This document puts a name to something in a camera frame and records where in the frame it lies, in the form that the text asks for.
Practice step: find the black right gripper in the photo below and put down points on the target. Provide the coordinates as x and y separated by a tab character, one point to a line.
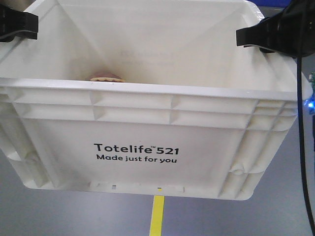
284	28

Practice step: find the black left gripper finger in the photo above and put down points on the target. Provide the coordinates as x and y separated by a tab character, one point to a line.
17	23

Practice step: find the brown toy football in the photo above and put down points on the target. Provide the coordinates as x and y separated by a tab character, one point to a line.
105	76

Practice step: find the white plastic tote box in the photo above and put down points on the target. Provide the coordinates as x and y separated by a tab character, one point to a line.
198	116

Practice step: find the green circuit board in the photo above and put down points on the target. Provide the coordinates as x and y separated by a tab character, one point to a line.
312	79

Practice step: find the yellow floor tape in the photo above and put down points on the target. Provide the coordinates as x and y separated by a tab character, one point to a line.
157	216

